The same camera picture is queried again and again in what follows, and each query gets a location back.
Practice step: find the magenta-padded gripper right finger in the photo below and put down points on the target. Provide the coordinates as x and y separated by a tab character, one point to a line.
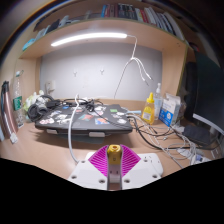
135	171

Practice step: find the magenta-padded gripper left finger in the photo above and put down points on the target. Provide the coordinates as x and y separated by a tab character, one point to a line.
95	173

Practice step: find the yellow charger block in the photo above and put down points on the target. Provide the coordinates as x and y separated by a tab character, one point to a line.
114	154

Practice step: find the white power strip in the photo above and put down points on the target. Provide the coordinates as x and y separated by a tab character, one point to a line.
153	159

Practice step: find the grey laptop stand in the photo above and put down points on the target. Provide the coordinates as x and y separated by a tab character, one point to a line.
76	137

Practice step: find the black sticker-covered laptop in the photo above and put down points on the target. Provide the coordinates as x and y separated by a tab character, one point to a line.
83	118

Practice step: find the yellow squeeze bottle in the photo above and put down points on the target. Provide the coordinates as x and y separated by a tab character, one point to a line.
148	111

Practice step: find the white keyboard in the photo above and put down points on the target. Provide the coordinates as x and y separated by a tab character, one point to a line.
200	159

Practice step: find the blue and white box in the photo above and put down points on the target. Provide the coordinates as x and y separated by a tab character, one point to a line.
168	111

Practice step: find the clear pump bottle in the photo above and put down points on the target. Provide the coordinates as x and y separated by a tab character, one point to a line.
158	101

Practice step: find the black headphones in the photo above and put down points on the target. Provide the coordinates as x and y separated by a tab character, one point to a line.
35	111

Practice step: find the crumpled white plastic bag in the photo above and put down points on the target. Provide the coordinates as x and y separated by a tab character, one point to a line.
32	99

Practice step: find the maroon striped tube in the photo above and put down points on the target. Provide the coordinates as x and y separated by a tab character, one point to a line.
8	113

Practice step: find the clear green-labelled plastic bottle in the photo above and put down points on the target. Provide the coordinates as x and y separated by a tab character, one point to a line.
18	100

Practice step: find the black computer monitor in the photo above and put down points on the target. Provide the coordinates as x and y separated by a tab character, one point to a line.
210	93

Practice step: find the white LED light bar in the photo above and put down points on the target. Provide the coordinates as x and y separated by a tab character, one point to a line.
88	37

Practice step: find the row of books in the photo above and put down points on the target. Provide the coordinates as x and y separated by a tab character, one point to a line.
140	15

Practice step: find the white wall socket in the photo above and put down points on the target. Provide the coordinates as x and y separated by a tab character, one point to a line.
50	87

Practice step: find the white wall hook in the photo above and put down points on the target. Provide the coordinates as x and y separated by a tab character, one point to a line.
102	71
75	72

